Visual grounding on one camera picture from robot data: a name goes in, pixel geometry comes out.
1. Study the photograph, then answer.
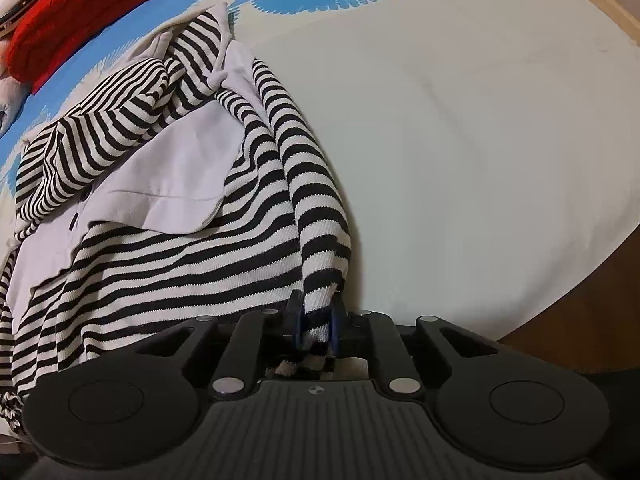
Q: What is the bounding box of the blue and white bed sheet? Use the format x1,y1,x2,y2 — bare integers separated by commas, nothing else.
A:
0,0,640,347

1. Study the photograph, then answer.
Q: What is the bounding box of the striped shirt with white vest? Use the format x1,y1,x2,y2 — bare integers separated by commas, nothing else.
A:
0,2,354,437

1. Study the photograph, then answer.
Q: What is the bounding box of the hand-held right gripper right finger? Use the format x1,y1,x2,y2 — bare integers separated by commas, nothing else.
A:
327,294,498,397

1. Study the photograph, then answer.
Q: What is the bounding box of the white folded quilt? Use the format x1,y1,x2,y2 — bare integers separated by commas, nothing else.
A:
0,76,31,135

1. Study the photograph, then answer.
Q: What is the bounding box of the wooden bed frame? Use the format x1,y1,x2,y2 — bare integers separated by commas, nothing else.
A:
530,0,640,47

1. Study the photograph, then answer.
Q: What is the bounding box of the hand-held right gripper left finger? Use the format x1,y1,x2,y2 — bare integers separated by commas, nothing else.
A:
142,289,307,397

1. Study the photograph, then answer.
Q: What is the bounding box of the red folded blanket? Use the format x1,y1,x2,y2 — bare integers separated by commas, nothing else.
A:
7,0,169,96

